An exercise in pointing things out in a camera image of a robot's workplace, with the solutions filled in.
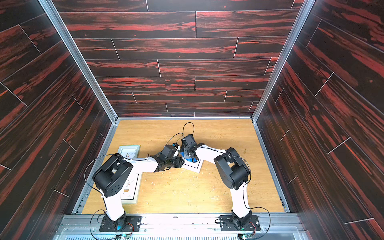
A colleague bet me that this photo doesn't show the blue microfiber cloth black trim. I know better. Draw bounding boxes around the blue microfiber cloth black trim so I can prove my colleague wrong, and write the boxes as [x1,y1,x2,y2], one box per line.
[181,152,199,163]

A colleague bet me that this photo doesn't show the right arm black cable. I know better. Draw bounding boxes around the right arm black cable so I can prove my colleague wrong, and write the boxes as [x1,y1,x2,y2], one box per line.
[181,122,271,240]

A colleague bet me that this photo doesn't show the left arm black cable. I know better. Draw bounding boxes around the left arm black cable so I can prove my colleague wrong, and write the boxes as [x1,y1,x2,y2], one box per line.
[83,132,184,240]

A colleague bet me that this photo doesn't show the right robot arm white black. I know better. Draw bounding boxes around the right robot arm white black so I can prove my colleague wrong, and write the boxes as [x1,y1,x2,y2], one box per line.
[181,135,252,230]

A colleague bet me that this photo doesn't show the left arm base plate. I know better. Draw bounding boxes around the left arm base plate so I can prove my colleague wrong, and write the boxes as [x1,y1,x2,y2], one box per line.
[99,215,142,233]

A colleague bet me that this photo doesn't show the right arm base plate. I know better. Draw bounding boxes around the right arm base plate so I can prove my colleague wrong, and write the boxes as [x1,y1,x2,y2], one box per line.
[215,215,261,232]

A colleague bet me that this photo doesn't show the aluminium front rail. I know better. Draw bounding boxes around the aluminium front rail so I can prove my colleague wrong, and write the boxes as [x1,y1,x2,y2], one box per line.
[53,213,310,240]

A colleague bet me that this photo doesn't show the white picture frame deer print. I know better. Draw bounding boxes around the white picture frame deer print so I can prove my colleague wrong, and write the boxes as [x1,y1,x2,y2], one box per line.
[182,154,203,173]

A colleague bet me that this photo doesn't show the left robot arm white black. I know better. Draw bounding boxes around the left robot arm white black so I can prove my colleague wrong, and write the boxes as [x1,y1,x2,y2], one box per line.
[93,144,185,230]

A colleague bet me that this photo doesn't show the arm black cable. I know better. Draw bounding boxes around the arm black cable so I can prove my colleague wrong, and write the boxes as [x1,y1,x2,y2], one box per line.
[83,132,184,240]
[181,122,271,240]

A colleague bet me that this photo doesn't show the white picture frame near left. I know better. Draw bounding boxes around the white picture frame near left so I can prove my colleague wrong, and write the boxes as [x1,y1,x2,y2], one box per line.
[120,173,142,205]

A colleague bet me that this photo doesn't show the grey-green picture frame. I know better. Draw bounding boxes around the grey-green picture frame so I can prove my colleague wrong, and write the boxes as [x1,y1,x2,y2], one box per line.
[118,145,140,159]

